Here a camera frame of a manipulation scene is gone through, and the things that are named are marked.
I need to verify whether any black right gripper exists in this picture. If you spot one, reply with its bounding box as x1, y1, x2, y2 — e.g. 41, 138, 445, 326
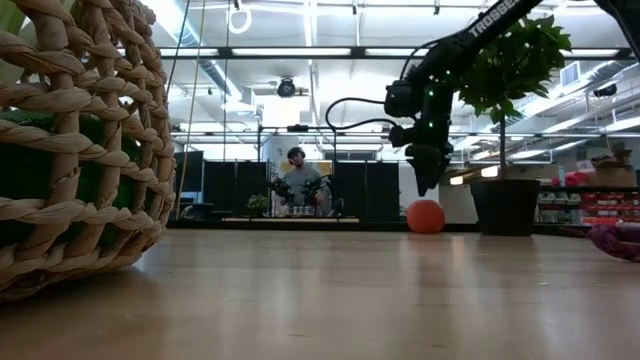
405, 117, 454, 197

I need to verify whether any round orange fruit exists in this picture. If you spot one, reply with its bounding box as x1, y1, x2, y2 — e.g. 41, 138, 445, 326
406, 199, 446, 235

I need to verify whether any purple onion braid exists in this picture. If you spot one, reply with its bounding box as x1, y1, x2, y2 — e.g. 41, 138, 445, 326
587, 223, 640, 264

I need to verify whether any long green cucumber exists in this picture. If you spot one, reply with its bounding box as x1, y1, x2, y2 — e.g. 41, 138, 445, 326
0, 110, 144, 249

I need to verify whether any white green leek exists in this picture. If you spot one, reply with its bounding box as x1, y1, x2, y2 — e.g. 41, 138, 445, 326
0, 0, 36, 86

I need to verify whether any woven straw basket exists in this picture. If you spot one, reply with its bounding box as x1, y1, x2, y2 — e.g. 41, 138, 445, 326
0, 0, 177, 301

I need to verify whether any black plant pot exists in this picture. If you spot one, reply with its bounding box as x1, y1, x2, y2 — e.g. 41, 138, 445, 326
469, 178, 541, 237

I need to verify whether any person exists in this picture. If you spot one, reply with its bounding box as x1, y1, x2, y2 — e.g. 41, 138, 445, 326
272, 146, 334, 217

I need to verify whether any green leafy plant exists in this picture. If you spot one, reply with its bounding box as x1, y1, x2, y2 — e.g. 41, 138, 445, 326
457, 14, 574, 181

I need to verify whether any small background plant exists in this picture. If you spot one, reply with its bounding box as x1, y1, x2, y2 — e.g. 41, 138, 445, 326
247, 193, 271, 219

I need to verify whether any red storage shelf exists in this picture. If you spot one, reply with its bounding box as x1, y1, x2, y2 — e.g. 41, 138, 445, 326
534, 184, 640, 236

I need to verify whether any cardboard box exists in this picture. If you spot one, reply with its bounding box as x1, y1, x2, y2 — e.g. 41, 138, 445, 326
589, 149, 639, 187

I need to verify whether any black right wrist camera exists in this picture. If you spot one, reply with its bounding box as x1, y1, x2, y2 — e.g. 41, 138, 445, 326
388, 124, 419, 149

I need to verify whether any black right camera cable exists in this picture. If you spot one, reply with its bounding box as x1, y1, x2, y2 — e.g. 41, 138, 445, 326
324, 97, 401, 132

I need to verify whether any black ceiling camera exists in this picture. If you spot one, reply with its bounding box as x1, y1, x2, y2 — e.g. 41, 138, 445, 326
276, 76, 298, 99

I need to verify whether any black overhead frame bar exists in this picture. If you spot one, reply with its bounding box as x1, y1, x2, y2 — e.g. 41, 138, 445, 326
154, 46, 640, 61

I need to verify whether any white hanging ring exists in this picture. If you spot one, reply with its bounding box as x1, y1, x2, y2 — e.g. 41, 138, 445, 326
225, 2, 254, 35

